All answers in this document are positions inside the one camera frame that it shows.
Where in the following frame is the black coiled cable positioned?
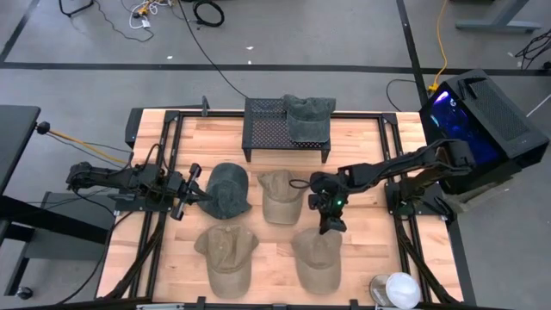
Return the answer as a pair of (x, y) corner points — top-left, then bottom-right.
(192, 0), (226, 28)

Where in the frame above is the round metallic dish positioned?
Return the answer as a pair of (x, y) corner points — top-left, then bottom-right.
(368, 274), (391, 307)

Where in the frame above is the black controller box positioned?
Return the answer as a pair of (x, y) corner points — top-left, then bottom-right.
(124, 107), (145, 150)

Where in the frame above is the black computer case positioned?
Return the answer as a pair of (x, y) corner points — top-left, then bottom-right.
(418, 68), (551, 195)

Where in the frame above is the yellow power cable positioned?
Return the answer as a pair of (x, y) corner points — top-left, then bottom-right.
(428, 0), (451, 94)

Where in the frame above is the white bowl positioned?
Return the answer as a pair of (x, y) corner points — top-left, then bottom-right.
(385, 271), (422, 310)

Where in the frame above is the white cable bundle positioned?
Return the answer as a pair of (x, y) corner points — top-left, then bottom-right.
(127, 0), (173, 30)

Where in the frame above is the black aluminium rig frame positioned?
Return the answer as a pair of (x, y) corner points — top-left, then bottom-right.
(102, 108), (464, 310)

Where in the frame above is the black cable tangle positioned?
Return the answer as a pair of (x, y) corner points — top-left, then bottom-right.
(514, 28), (551, 71)

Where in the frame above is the black perforated metal rack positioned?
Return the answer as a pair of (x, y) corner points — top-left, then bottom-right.
(241, 97), (332, 164)

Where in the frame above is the long black floor cable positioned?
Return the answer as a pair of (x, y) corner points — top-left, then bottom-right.
(177, 0), (249, 99)

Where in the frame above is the black desk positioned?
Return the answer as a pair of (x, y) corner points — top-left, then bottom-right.
(0, 104), (118, 301)

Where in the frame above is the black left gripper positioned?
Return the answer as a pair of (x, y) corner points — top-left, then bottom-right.
(165, 162), (213, 221)

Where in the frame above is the dark green baseball cap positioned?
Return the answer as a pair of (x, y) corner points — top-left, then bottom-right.
(197, 162), (253, 220)
(282, 93), (337, 144)

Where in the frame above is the tan baseball cap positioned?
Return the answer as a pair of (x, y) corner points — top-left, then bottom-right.
(291, 226), (344, 296)
(193, 222), (260, 300)
(257, 169), (309, 226)

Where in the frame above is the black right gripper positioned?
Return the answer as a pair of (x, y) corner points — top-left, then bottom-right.
(307, 170), (348, 236)

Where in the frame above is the orange thin cable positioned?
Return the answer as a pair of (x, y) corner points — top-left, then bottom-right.
(46, 128), (130, 167)

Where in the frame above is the grey desk foot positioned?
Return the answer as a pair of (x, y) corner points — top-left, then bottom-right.
(455, 0), (542, 34)

